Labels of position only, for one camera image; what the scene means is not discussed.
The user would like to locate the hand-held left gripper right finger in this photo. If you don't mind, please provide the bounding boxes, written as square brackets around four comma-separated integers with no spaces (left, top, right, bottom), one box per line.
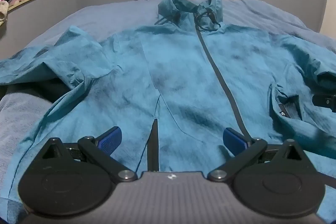
[207,128,305,183]

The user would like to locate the teal zip-up jacket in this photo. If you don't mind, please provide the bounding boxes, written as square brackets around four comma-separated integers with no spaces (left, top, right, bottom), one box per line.
[0,0,336,203]

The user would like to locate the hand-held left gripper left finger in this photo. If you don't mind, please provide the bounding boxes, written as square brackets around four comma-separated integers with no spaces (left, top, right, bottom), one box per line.
[41,126,138,184]

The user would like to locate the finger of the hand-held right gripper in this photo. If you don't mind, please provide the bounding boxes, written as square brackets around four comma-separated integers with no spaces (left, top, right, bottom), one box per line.
[312,94,336,109]

